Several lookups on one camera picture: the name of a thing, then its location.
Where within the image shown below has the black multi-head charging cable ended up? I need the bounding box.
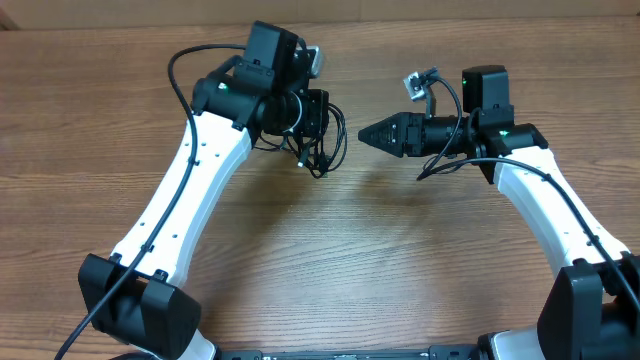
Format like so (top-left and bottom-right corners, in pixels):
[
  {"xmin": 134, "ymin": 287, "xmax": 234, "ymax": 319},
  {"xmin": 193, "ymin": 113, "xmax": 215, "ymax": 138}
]
[{"xmin": 252, "ymin": 102, "xmax": 349, "ymax": 180}]

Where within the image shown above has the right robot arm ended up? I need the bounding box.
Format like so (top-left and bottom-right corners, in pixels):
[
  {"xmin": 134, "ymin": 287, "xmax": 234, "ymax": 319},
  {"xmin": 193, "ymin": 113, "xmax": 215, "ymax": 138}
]
[{"xmin": 358, "ymin": 65, "xmax": 639, "ymax": 360}]

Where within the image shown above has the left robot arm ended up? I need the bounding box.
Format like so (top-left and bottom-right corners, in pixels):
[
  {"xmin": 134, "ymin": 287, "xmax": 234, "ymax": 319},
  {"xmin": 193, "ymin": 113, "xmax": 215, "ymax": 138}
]
[{"xmin": 78, "ymin": 21, "xmax": 340, "ymax": 359}]

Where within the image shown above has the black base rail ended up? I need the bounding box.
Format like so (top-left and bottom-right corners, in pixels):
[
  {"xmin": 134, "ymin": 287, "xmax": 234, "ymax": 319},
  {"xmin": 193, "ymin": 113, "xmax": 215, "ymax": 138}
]
[{"xmin": 215, "ymin": 344, "xmax": 491, "ymax": 360}]

